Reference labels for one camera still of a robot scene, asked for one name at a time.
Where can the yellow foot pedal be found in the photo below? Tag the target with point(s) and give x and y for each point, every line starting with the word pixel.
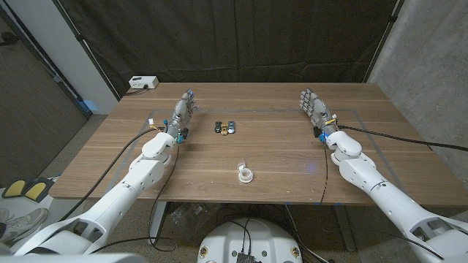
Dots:
pixel 36 190
pixel 14 188

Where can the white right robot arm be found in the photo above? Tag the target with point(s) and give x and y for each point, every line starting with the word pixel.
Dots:
pixel 387 204

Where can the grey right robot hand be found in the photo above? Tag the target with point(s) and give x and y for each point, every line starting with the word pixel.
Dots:
pixel 319 111

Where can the black backdrop frame pole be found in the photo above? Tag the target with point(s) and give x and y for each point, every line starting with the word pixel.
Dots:
pixel 384 36
pixel 87 49

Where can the dark grey door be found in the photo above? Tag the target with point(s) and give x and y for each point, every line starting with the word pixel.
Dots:
pixel 33 109

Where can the wooden table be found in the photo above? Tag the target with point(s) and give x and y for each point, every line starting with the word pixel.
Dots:
pixel 256 110

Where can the white robot torso base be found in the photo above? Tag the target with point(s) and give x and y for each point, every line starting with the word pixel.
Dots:
pixel 252 237

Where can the black toy car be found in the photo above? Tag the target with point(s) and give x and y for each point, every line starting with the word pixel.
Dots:
pixel 218 127

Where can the white power box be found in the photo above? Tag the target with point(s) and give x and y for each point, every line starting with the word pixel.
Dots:
pixel 143 82

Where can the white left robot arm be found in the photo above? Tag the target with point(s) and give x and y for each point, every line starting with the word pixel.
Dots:
pixel 124 190

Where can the grey sneaker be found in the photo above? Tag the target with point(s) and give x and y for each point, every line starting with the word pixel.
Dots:
pixel 25 223

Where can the blue toy car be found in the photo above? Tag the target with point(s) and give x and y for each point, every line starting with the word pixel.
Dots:
pixel 231 127

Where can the black backdrop curtain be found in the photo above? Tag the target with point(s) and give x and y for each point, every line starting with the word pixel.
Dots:
pixel 234 36

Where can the clear plastic bag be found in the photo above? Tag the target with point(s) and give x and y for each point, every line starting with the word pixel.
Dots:
pixel 190 219

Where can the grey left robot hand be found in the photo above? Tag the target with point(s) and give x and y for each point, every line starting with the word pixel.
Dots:
pixel 181 117

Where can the gold toy car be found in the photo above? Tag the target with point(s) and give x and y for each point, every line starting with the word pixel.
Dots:
pixel 224 129

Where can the white robot chest cover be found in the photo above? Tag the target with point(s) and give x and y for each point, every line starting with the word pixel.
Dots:
pixel 73 258

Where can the clear tape roll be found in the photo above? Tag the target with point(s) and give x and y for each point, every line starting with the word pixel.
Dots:
pixel 245 179

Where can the white table leg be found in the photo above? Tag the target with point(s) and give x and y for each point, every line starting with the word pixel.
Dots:
pixel 158 219

